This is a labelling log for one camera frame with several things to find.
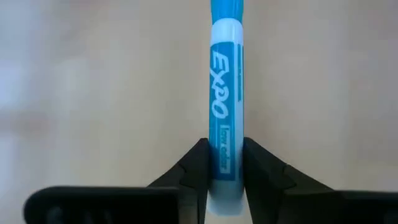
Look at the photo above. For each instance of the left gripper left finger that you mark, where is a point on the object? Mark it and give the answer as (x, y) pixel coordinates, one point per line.
(192, 177)

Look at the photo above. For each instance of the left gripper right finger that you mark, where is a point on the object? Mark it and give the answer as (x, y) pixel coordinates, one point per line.
(267, 180)

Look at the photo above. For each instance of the thin light blue whiteboard marker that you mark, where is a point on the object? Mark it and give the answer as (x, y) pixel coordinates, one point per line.
(225, 93)

